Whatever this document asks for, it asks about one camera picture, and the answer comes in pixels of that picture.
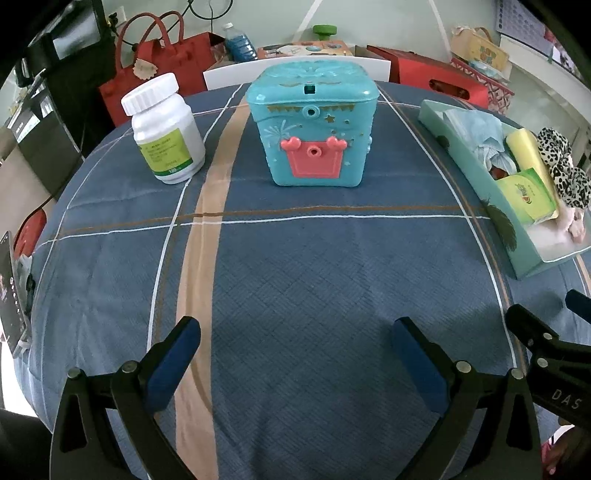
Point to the teal white tray box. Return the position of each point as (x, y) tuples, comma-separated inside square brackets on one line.
[(531, 249)]

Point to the blue face mask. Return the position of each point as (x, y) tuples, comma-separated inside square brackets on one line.
[(483, 134)]

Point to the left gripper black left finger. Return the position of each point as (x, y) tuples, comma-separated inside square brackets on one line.
[(83, 443)]

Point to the smartphone on stand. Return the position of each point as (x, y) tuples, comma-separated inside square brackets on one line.
[(16, 298)]

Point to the orange toy box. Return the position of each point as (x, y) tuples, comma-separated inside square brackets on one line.
[(304, 48)]

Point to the red stool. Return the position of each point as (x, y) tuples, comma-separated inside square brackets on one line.
[(29, 233)]

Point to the leopard print scrunchie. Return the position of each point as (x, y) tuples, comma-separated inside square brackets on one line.
[(571, 183)]

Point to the white foam board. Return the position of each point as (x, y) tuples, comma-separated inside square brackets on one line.
[(240, 73)]

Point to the green dumbbell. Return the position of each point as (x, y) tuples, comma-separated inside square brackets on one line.
[(325, 31)]

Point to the blue plaid tablecloth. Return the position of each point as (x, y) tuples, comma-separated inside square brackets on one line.
[(295, 290)]

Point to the red gift box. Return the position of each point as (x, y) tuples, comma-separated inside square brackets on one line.
[(410, 69)]

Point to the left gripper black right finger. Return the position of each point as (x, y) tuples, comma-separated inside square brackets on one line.
[(508, 444)]

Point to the white medicine bottle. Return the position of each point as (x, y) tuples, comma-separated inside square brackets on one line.
[(164, 129)]

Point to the red felt handbag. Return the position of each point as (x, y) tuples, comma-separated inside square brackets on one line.
[(187, 58)]

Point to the black cabinet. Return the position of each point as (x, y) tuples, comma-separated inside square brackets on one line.
[(63, 117)]

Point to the green tissue pack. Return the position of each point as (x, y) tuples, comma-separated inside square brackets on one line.
[(528, 196)]

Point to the person right hand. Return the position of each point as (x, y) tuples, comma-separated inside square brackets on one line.
[(567, 456)]

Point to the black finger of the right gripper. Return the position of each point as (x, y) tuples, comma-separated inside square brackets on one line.
[(531, 329), (579, 304)]

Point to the pink fabric bundle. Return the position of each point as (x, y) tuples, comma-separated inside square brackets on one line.
[(571, 220)]

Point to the beige paper gift bag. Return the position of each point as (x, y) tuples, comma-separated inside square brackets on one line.
[(476, 44)]

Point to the blue water bottle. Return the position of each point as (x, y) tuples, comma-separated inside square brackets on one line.
[(239, 46)]

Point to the teal toy treasure box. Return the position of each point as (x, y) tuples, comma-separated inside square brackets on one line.
[(316, 130)]

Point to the yellow sponge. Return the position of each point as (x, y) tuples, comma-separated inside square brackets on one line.
[(524, 147)]

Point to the red patterned box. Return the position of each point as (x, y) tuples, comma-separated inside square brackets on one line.
[(499, 95)]

